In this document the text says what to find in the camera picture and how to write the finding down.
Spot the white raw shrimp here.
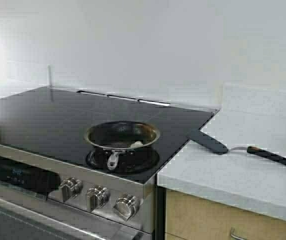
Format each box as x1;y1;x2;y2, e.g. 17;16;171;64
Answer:
130;141;144;149

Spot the steel frying pan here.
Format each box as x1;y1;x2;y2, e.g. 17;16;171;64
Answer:
84;121;161;175

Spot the black spatula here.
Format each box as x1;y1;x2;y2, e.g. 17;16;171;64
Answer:
188;130;286;166

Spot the right steel stove knob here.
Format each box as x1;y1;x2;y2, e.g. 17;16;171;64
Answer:
112;194;144;222

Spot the steel stove knob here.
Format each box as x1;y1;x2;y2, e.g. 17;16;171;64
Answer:
85;185;111;212
59;177;83;203
112;194;144;222

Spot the middle steel stove knob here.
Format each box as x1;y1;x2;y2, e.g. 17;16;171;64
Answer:
85;185;111;212

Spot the black glass top stove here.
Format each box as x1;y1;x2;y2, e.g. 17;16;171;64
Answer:
0;86;220;240

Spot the left steel stove knob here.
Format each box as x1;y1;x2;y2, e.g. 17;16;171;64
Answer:
59;177;83;203

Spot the light wood base cabinet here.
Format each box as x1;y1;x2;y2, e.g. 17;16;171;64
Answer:
165;190;286;240

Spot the steel drawer handle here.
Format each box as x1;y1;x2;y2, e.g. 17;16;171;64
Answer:
230;227;247;240

